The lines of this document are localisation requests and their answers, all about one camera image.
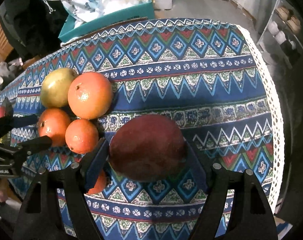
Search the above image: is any small orange tangerine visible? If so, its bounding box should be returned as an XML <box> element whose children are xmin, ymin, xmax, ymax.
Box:
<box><xmin>38</xmin><ymin>108</ymin><xmax>71</xmax><ymax>147</ymax></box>

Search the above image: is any small orange mandarin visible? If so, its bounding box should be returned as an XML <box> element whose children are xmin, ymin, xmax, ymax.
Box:
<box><xmin>65</xmin><ymin>119</ymin><xmax>99</xmax><ymax>154</ymax></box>

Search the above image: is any small orange clementine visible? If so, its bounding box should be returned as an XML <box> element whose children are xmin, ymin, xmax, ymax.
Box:
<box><xmin>87</xmin><ymin>170</ymin><xmax>107</xmax><ymax>194</ymax></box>

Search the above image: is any dark red mango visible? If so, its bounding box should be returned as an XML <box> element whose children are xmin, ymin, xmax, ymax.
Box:
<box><xmin>109</xmin><ymin>114</ymin><xmax>187</xmax><ymax>182</ymax></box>

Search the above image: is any red apple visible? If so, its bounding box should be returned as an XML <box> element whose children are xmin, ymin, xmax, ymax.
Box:
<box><xmin>0</xmin><ymin>106</ymin><xmax>6</xmax><ymax>118</ymax></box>

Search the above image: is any grey white clothes pile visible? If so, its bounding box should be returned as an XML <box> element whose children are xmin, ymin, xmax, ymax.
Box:
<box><xmin>0</xmin><ymin>57</ymin><xmax>23</xmax><ymax>90</ymax></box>

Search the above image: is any yellow green pear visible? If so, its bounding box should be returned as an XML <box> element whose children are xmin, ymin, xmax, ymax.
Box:
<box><xmin>40</xmin><ymin>68</ymin><xmax>78</xmax><ymax>108</ymax></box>

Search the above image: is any large orange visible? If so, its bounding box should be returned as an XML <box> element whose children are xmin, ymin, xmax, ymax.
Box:
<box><xmin>67</xmin><ymin>72</ymin><xmax>113</xmax><ymax>120</ymax></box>

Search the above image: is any dark hanging coat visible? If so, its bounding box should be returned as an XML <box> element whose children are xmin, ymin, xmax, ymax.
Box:
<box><xmin>0</xmin><ymin>0</ymin><xmax>68</xmax><ymax>61</ymax></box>

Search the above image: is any patterned blue tablecloth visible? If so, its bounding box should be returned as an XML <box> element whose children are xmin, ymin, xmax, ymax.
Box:
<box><xmin>0</xmin><ymin>18</ymin><xmax>284</xmax><ymax>239</ymax></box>

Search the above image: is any teal storage box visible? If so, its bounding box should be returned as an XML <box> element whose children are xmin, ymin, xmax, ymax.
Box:
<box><xmin>58</xmin><ymin>0</ymin><xmax>155</xmax><ymax>43</ymax></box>

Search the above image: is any white shoe rack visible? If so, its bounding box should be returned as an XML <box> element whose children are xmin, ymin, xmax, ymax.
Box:
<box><xmin>257</xmin><ymin>0</ymin><xmax>303</xmax><ymax>69</ymax></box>

